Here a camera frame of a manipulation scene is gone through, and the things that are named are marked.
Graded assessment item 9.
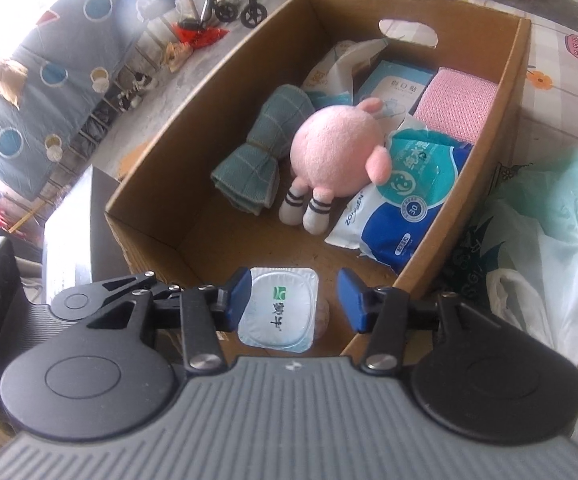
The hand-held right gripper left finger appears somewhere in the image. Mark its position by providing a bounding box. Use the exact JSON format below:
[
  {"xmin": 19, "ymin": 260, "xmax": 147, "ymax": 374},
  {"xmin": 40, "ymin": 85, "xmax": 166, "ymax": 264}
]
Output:
[{"xmin": 86, "ymin": 267, "xmax": 251, "ymax": 374}]

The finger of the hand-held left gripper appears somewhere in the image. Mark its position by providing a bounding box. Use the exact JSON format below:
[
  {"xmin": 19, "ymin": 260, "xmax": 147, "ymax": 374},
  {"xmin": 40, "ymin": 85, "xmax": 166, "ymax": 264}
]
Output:
[{"xmin": 49, "ymin": 271, "xmax": 164, "ymax": 323}]

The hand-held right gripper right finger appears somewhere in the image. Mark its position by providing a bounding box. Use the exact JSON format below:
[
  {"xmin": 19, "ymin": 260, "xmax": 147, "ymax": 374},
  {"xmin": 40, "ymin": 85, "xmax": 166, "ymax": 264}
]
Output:
[{"xmin": 336, "ymin": 268, "xmax": 496, "ymax": 374}]

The white yogurt cup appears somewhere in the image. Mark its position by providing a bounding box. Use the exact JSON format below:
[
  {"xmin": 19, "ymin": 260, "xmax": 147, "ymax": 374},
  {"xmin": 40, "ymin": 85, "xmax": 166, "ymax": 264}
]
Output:
[{"xmin": 237, "ymin": 267, "xmax": 319, "ymax": 354}]

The brown cardboard box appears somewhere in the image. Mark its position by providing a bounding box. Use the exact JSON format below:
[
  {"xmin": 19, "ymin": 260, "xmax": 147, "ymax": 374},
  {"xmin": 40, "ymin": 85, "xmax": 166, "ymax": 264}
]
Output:
[{"xmin": 104, "ymin": 0, "xmax": 533, "ymax": 362}]

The blue white cotton pad packet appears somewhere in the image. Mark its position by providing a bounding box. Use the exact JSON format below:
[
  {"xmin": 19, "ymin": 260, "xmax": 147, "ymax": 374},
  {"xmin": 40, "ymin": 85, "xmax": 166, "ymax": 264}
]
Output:
[{"xmin": 324, "ymin": 126, "xmax": 474, "ymax": 274}]

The green plaid towel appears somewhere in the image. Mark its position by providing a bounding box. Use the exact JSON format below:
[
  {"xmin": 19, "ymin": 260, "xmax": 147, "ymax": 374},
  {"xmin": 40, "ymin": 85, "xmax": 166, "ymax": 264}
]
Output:
[{"xmin": 211, "ymin": 84, "xmax": 318, "ymax": 217}]

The pink plush toy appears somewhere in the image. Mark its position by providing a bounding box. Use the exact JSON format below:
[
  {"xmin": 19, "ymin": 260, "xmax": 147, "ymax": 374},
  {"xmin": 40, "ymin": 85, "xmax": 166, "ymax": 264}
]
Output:
[{"xmin": 278, "ymin": 97, "xmax": 393, "ymax": 234}]

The white plastic bag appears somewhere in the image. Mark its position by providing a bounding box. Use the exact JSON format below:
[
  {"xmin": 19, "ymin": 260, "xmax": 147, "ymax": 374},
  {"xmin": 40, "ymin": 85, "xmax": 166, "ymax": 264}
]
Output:
[{"xmin": 446, "ymin": 142, "xmax": 578, "ymax": 453}]

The light blue plaster box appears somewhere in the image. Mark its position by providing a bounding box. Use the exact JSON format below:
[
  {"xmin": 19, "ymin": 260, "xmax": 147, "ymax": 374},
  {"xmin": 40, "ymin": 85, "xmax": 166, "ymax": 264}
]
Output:
[{"xmin": 355, "ymin": 60, "xmax": 438, "ymax": 122}]

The pink cloth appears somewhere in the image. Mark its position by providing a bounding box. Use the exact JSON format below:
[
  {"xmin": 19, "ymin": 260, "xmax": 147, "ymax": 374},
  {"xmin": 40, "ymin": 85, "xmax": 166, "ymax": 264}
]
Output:
[{"xmin": 411, "ymin": 66, "xmax": 500, "ymax": 147}]

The white tissue packet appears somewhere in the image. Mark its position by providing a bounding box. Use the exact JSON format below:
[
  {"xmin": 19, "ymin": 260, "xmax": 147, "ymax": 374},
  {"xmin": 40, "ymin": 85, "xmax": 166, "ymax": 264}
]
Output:
[{"xmin": 301, "ymin": 37, "xmax": 391, "ymax": 107}]

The blue quilt with circles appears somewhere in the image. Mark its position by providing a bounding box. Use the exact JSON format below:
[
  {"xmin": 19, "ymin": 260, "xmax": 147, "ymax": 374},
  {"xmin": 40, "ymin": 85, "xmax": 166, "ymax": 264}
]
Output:
[{"xmin": 0, "ymin": 0, "xmax": 162, "ymax": 203}]

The plaid floral tablecloth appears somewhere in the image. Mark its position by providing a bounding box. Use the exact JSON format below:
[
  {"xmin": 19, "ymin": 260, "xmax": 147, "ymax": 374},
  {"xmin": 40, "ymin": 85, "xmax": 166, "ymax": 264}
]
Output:
[{"xmin": 383, "ymin": 0, "xmax": 578, "ymax": 173}]

